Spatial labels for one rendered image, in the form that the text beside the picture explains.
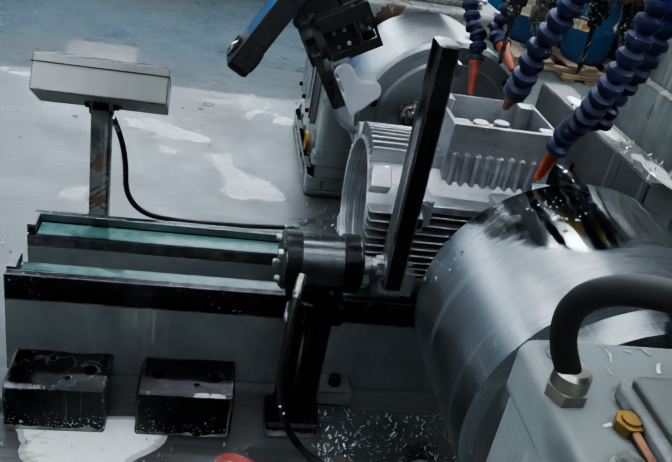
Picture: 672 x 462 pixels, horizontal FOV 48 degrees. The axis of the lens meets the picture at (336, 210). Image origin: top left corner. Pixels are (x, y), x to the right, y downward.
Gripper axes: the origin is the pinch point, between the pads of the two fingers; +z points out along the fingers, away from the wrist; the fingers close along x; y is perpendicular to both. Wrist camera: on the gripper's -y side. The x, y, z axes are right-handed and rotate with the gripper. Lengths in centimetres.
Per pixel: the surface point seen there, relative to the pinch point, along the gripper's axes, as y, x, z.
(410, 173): 4.6, -20.9, -2.1
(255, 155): -20, 52, 22
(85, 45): -131, 360, 50
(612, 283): 9, -58, -14
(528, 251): 10.4, -35.6, -0.1
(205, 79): -71, 327, 85
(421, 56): 12.7, 15.1, 1.1
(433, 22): 16.9, 25.3, 0.7
